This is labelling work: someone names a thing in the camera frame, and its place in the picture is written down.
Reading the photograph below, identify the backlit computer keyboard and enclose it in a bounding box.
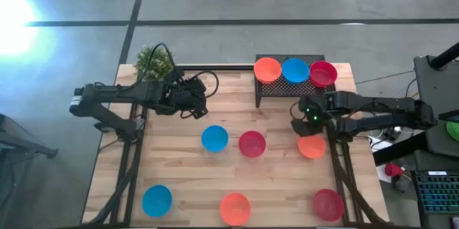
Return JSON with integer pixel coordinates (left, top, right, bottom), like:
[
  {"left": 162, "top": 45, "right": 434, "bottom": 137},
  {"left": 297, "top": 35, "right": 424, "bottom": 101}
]
[{"left": 411, "top": 170, "right": 459, "bottom": 216}]

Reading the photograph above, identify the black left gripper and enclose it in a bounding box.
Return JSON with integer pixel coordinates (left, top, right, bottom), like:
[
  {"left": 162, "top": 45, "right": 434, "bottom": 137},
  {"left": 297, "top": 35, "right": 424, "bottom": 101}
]
[{"left": 166, "top": 67, "right": 209, "bottom": 119}]

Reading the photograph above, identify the dark grey side desk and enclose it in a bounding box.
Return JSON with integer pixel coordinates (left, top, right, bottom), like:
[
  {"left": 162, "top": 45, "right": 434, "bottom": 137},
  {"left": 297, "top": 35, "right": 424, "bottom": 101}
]
[{"left": 414, "top": 42, "right": 459, "bottom": 158}]

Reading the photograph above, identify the orange mini plastic bowl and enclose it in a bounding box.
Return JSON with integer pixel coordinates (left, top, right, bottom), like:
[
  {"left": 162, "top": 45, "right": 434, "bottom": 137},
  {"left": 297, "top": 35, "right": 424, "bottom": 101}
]
[
  {"left": 219, "top": 192, "right": 252, "bottom": 227},
  {"left": 253, "top": 57, "right": 283, "bottom": 85},
  {"left": 297, "top": 134, "right": 327, "bottom": 160}
]

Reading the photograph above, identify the green filament spool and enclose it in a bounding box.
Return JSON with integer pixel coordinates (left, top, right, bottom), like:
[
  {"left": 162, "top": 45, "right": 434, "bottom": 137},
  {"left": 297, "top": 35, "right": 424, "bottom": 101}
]
[{"left": 445, "top": 121, "right": 459, "bottom": 143}]

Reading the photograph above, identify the dark grey side stand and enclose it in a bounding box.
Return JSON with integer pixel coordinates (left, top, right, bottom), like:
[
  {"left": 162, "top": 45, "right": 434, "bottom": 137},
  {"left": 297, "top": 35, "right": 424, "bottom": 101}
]
[{"left": 0, "top": 113, "right": 59, "bottom": 229}]

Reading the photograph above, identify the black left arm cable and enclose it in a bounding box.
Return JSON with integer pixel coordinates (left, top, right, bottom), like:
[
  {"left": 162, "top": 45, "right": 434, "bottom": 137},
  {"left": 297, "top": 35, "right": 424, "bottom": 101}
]
[{"left": 141, "top": 42, "right": 219, "bottom": 100}]

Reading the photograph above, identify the small green potted plant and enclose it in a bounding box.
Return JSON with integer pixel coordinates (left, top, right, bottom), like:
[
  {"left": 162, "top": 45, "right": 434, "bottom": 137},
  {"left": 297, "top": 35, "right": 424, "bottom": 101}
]
[{"left": 135, "top": 45, "right": 176, "bottom": 82}]

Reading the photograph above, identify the white paper sheet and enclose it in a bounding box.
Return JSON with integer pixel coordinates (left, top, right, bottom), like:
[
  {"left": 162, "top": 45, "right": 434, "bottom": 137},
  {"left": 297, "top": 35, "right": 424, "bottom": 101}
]
[{"left": 370, "top": 137, "right": 394, "bottom": 153}]

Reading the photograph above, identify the black perforated metal rack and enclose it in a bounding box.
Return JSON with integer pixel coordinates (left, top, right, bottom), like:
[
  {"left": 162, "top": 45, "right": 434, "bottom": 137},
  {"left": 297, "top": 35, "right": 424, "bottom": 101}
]
[{"left": 254, "top": 54, "right": 334, "bottom": 109}]

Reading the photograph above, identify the blue mini plastic bowl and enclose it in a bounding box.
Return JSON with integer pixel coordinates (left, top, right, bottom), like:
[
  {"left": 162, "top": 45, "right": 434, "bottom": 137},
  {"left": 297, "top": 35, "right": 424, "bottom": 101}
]
[
  {"left": 141, "top": 184, "right": 173, "bottom": 218},
  {"left": 281, "top": 57, "right": 311, "bottom": 85},
  {"left": 201, "top": 125, "right": 230, "bottom": 153}
]

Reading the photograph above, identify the small red floor object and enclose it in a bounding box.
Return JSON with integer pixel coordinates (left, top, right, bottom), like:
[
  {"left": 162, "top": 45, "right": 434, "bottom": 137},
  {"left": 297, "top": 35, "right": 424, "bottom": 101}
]
[{"left": 384, "top": 162, "right": 405, "bottom": 179}]

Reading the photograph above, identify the black aluminium table frame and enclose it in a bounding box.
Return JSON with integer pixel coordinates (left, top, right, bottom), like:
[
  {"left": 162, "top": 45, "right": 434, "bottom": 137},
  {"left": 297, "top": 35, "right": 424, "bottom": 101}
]
[{"left": 82, "top": 63, "right": 388, "bottom": 228}]

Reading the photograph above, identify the red mini plastic bowl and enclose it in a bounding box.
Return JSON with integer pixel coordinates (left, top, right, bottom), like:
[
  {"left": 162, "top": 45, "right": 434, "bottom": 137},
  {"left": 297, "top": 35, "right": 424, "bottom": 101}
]
[
  {"left": 311, "top": 188, "right": 345, "bottom": 223},
  {"left": 309, "top": 60, "right": 339, "bottom": 89},
  {"left": 238, "top": 130, "right": 268, "bottom": 159}
]

